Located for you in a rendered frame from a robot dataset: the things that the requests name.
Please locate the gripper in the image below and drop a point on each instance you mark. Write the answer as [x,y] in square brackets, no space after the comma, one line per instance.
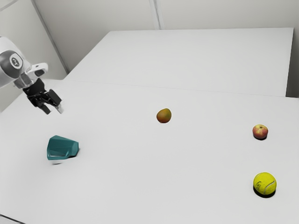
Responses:
[36,91]

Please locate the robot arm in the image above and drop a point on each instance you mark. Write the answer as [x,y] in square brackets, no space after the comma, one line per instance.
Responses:
[9,67]

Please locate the teal faceted mug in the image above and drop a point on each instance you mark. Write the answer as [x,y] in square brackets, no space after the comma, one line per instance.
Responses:
[61,147]

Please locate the green-red mango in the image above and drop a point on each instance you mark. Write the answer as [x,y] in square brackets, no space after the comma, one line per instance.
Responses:
[164,115]

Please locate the red-yellow apple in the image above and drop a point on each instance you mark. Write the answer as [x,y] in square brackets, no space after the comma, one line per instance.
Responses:
[260,131]

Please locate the yellow tennis ball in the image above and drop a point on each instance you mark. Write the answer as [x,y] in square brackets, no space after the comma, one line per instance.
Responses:
[264,183]

